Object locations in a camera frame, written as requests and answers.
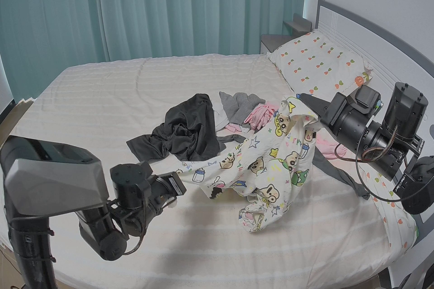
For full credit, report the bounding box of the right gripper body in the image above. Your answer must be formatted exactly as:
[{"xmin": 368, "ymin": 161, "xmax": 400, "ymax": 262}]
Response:
[{"xmin": 320, "ymin": 93, "xmax": 384, "ymax": 160}]

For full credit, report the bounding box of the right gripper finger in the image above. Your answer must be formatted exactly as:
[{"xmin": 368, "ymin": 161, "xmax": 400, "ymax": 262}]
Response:
[{"xmin": 300, "ymin": 93, "xmax": 326, "ymax": 121}]

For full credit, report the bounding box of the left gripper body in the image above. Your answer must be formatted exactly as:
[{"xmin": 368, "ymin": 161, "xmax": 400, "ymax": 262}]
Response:
[{"xmin": 149, "ymin": 171, "xmax": 187, "ymax": 214}]

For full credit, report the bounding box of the white printed pyjama top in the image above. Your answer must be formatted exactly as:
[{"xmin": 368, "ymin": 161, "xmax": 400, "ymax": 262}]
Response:
[{"xmin": 176, "ymin": 95, "xmax": 321, "ymax": 234}]

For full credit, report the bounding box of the dark grey garment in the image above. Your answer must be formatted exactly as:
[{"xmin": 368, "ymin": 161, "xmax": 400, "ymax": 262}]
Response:
[{"xmin": 312, "ymin": 145, "xmax": 372, "ymax": 200}]

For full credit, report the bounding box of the white printed pillow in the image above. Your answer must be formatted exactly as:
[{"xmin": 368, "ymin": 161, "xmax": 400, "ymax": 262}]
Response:
[{"xmin": 267, "ymin": 28, "xmax": 375, "ymax": 95}]

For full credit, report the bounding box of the pink garment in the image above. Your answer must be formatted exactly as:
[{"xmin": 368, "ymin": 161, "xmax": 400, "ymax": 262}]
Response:
[{"xmin": 217, "ymin": 103, "xmax": 350, "ymax": 159}]

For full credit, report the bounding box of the black garment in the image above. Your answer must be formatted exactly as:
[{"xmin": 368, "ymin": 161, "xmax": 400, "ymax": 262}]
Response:
[{"xmin": 126, "ymin": 93, "xmax": 226, "ymax": 162}]

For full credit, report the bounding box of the grey bedside table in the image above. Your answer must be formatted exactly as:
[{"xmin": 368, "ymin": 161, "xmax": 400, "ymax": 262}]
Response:
[{"xmin": 260, "ymin": 13, "xmax": 312, "ymax": 54}]

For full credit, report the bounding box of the bed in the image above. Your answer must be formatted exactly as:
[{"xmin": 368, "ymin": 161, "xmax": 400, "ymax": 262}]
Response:
[{"xmin": 10, "ymin": 0, "xmax": 434, "ymax": 289}]

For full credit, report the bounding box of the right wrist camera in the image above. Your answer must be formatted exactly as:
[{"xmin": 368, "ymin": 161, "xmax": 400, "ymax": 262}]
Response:
[{"xmin": 347, "ymin": 85, "xmax": 383, "ymax": 120}]

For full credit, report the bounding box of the black cable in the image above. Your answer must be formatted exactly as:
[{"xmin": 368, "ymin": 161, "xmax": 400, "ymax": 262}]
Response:
[
  {"xmin": 122, "ymin": 200, "xmax": 151, "ymax": 255},
  {"xmin": 334, "ymin": 142, "xmax": 406, "ymax": 203}
]

